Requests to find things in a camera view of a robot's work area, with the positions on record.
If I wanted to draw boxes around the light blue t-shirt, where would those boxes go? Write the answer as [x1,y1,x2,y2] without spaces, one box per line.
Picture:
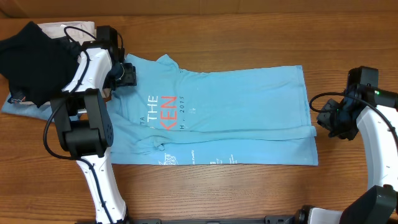
[107,55,318,166]

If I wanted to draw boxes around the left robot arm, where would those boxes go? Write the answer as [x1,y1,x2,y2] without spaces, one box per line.
[48,26,137,223]

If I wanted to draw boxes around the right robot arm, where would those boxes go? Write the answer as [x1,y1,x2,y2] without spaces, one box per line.
[288,66,397,224]

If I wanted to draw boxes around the black folded garment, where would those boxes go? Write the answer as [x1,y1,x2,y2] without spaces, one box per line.
[1,22,80,107]

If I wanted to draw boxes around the beige folded trousers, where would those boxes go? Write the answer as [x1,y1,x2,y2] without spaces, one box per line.
[38,21,96,44]

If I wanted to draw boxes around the blue denim jeans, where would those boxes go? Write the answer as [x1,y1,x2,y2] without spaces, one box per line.
[1,93,79,122]

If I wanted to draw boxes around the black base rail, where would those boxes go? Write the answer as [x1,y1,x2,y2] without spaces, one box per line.
[116,215,295,224]

